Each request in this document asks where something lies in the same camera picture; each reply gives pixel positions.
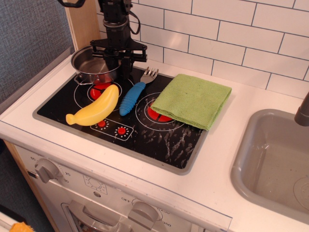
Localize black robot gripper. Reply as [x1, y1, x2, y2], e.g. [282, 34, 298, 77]
[90, 23, 147, 79]

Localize small steel pan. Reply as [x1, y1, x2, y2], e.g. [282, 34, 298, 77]
[71, 46, 121, 85]

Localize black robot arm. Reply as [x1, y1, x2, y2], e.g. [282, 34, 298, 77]
[90, 0, 147, 79]

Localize green folded towel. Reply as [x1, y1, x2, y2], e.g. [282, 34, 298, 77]
[151, 74, 232, 131]

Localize black toy stovetop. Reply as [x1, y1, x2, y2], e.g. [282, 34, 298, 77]
[33, 74, 208, 175]

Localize yellow plastic banana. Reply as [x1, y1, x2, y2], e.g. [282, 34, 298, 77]
[66, 85, 119, 126]

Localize grey timer knob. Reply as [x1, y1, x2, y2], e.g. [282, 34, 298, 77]
[35, 159, 59, 183]

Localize grey oven knob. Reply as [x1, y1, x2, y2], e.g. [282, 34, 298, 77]
[128, 202, 159, 230]

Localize grey sink basin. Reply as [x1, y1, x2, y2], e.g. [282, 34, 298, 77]
[231, 109, 309, 224]

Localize grey faucet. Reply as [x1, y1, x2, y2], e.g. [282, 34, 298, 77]
[294, 93, 309, 127]

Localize yellow orange cloth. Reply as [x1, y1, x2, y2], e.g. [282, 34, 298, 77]
[9, 222, 34, 232]

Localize blue handled toy fork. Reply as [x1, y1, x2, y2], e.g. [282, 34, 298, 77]
[119, 67, 159, 116]

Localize wooden side post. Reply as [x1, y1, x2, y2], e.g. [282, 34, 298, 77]
[65, 0, 100, 51]

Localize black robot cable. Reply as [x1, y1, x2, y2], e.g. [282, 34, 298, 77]
[57, 0, 140, 35]

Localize grey oven door handle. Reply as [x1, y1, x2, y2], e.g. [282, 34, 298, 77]
[68, 201, 132, 232]

